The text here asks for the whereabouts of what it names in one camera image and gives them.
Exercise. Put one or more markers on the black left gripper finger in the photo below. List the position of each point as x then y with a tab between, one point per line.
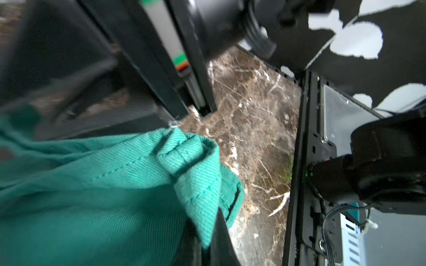
221	251

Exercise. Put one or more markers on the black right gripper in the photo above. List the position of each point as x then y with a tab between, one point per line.
93	68

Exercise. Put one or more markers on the green long pants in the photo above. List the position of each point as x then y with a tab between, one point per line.
124	200

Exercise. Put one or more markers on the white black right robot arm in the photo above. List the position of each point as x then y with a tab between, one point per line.
387	165

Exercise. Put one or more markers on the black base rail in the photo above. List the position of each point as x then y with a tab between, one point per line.
326	121

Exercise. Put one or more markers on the white slotted cable duct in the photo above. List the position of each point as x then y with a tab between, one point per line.
352	243

